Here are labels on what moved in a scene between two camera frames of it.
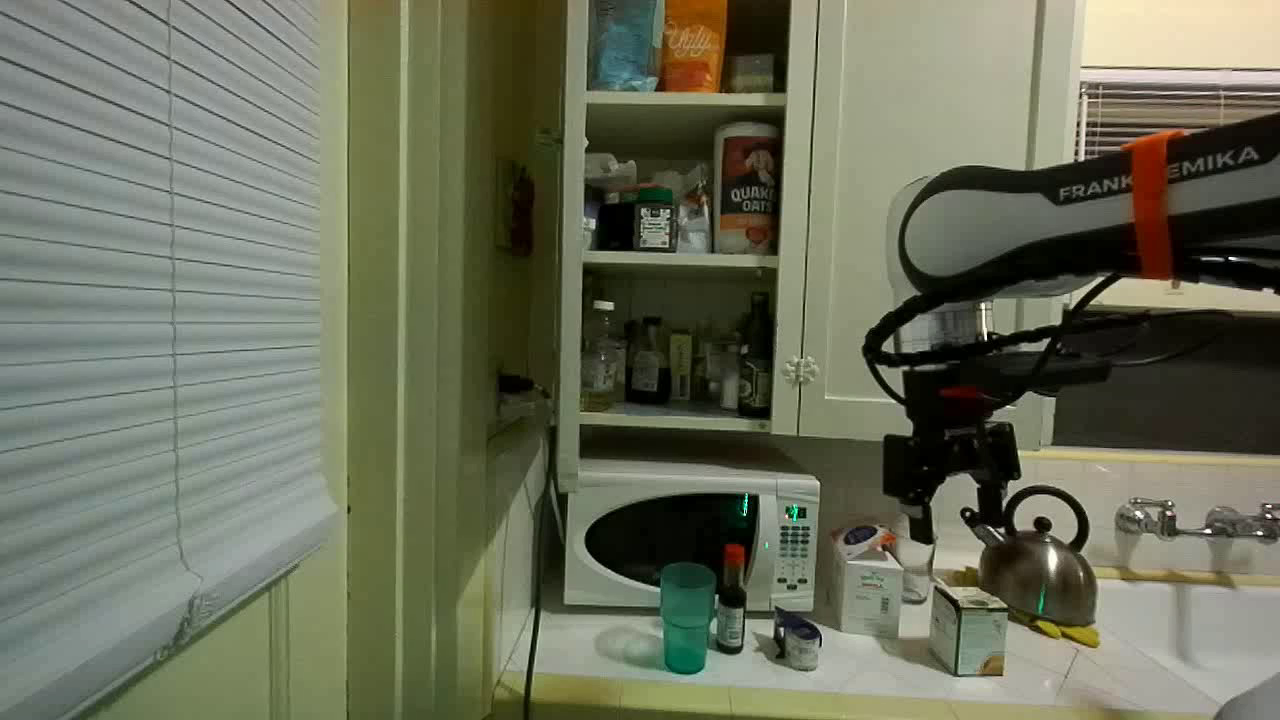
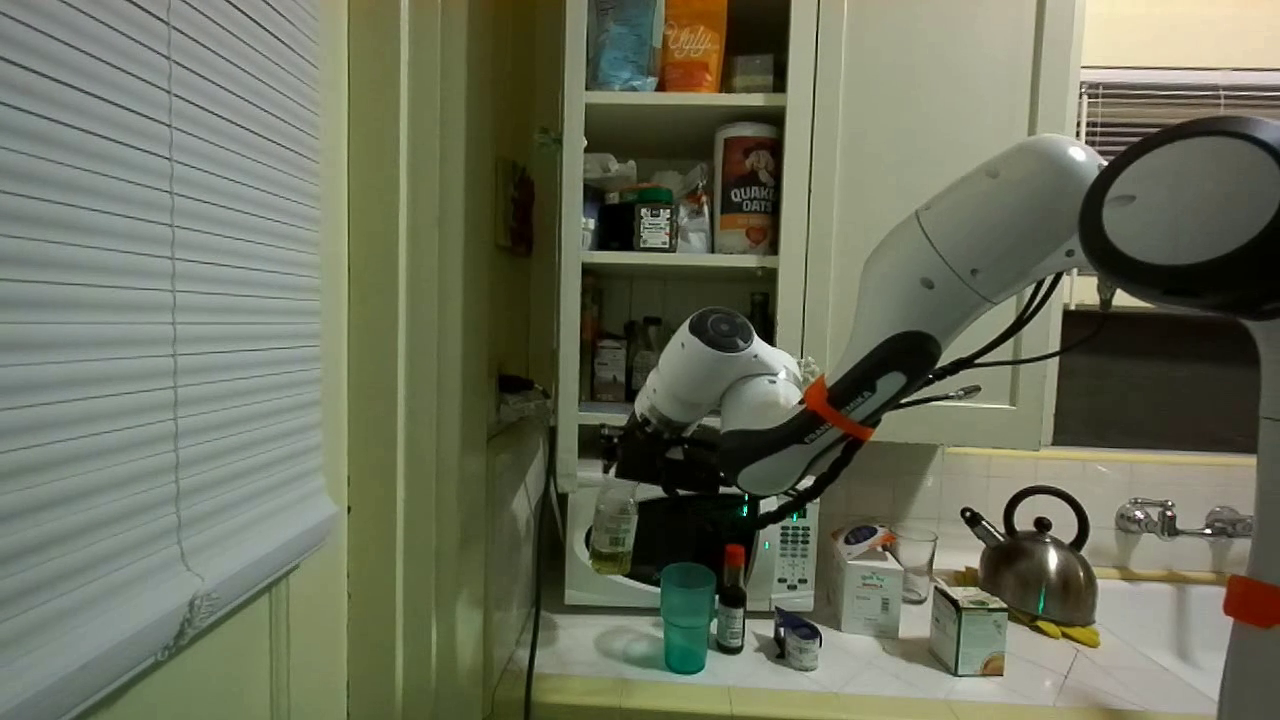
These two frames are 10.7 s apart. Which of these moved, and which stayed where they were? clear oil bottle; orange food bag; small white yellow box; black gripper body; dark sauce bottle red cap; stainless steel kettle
Moved: black gripper body; clear oil bottle
Stayed: small white yellow box; dark sauce bottle red cap; stainless steel kettle; orange food bag
